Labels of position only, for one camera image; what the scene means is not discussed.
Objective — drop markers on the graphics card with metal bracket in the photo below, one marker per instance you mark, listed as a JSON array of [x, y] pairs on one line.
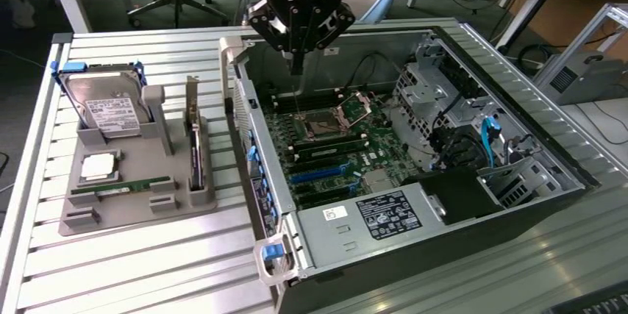
[[196, 159]]

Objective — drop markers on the black office chair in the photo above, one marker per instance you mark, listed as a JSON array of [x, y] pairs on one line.
[[176, 1]]

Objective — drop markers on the thin locking lever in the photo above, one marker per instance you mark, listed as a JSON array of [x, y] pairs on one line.
[[297, 102]]

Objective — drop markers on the metal socket cover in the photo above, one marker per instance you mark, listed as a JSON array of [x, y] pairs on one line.
[[355, 108]]

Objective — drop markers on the metal disk bay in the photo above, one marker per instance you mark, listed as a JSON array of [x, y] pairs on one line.
[[421, 97]]

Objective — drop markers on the CPU socket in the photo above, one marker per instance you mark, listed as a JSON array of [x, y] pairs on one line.
[[321, 126]]

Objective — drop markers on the green motherboard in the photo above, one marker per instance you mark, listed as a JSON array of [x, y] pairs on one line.
[[377, 137]]

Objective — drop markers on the dark RAM stick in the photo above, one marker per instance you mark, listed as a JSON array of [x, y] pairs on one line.
[[328, 151]]

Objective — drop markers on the black expansion slot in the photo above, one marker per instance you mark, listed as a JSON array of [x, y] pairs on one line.
[[325, 203], [324, 192], [313, 165]]

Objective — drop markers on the silver hard disk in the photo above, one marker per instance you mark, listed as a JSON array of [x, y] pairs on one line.
[[105, 100]]

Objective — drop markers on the blue expansion slot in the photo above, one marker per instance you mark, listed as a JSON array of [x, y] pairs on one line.
[[316, 175]]

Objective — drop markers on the blue disk caddy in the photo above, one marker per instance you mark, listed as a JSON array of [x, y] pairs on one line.
[[73, 67]]

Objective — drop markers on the silver chipset heatsink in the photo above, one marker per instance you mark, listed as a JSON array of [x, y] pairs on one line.
[[380, 180]]

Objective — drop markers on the grey parts rack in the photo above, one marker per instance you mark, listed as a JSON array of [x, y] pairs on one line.
[[141, 167]]

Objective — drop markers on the silver CPU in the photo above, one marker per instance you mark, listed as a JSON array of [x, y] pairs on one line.
[[97, 166]]

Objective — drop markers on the green RAM stick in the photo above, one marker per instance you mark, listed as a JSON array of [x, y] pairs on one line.
[[123, 186]]

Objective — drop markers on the grey computer tower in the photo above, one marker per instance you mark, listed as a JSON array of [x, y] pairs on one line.
[[599, 78]]

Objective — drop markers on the grey power supply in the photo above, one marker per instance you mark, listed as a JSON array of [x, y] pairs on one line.
[[333, 240]]

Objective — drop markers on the black keyboard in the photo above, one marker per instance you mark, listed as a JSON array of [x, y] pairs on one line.
[[603, 306]]

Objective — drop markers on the aluminium profile frame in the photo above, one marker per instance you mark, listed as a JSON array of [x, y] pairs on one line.
[[596, 23]]

